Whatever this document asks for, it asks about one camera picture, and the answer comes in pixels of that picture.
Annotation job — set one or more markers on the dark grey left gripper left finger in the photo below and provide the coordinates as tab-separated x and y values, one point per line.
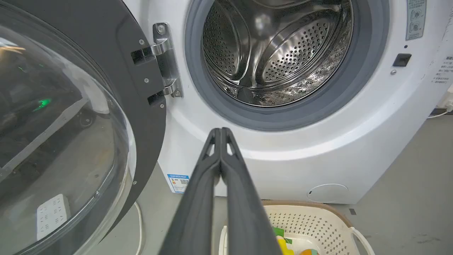
198	209

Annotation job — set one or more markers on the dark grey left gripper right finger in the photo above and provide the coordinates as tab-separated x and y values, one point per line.
244	212

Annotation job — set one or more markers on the white front-load washing machine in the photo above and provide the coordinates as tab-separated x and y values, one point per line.
318	141

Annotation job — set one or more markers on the dark grey washing machine door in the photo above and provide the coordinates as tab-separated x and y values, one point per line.
70	124

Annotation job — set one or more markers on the colourful item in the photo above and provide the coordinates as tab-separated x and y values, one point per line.
283	242

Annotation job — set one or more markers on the orange and teal plastic ball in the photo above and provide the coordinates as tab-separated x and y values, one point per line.
308	252

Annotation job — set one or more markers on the cream perforated laundry basket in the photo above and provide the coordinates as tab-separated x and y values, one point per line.
318	230

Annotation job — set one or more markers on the white power strip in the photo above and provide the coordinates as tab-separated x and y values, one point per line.
52	215

